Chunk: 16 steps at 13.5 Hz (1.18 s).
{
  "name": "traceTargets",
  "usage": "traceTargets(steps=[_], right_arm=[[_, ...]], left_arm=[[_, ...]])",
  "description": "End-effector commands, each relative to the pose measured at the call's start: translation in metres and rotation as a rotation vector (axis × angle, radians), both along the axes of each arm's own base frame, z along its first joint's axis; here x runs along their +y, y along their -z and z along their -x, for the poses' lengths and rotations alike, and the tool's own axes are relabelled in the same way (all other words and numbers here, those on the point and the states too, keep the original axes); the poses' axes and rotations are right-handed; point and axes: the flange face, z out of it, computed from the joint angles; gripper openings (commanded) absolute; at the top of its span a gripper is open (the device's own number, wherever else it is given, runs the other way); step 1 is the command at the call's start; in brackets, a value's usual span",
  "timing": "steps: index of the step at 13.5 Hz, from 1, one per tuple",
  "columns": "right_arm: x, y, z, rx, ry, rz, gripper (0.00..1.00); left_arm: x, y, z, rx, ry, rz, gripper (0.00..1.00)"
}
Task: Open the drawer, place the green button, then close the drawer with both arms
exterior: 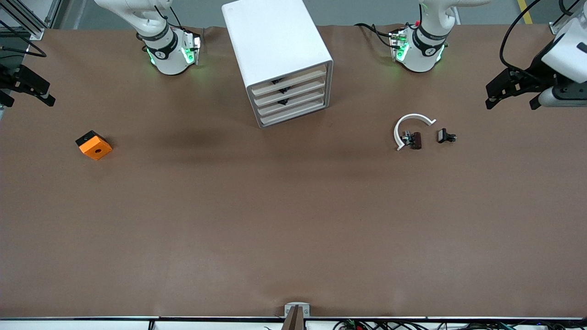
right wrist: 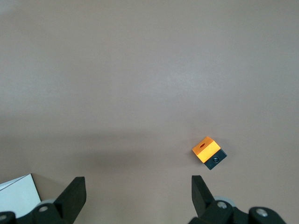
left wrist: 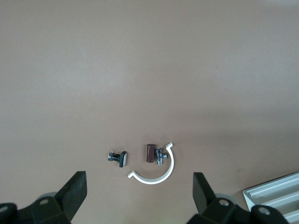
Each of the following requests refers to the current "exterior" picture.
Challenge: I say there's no white curved plastic arc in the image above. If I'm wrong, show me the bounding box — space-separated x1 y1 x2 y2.
393 113 437 151

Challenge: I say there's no aluminium frame post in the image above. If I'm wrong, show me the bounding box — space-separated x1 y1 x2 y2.
549 0 579 36
0 0 62 41

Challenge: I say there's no black arm base cable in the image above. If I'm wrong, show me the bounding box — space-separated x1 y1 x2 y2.
354 22 398 49

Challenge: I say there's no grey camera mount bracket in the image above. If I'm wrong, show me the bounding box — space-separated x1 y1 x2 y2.
282 302 311 330

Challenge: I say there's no brown table mat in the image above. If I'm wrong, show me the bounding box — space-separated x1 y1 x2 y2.
0 24 587 319

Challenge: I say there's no dark brown switch component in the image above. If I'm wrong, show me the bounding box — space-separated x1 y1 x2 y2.
402 131 423 150

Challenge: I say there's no orange box with black base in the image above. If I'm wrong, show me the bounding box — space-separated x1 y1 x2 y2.
75 130 113 161

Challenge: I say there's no black cable bundle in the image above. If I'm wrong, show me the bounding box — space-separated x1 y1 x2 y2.
332 319 587 330

